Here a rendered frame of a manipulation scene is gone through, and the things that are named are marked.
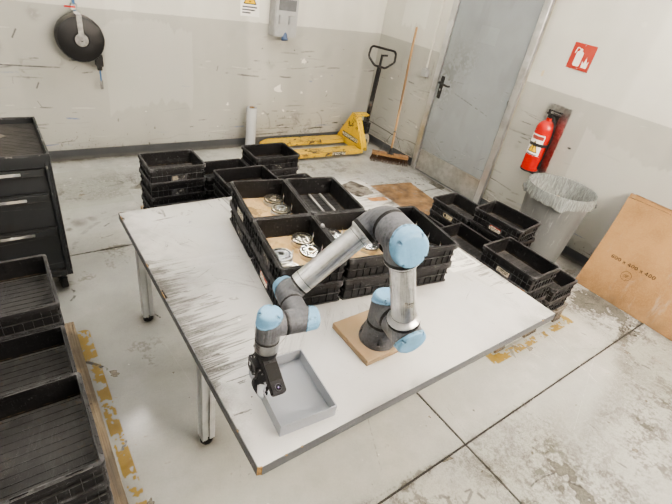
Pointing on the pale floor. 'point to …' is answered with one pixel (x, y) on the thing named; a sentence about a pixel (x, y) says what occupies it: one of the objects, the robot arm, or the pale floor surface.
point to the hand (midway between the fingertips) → (264, 396)
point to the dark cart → (30, 199)
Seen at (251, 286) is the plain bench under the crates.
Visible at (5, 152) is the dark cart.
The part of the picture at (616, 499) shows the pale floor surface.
